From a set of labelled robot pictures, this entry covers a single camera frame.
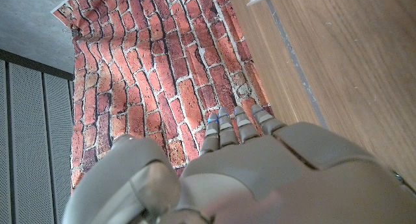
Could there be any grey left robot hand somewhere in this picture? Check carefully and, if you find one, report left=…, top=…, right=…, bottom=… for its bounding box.
left=61, top=103, right=416, bottom=224

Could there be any printed red brick backdrop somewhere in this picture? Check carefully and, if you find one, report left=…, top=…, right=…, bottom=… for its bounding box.
left=51, top=0, right=276, bottom=194

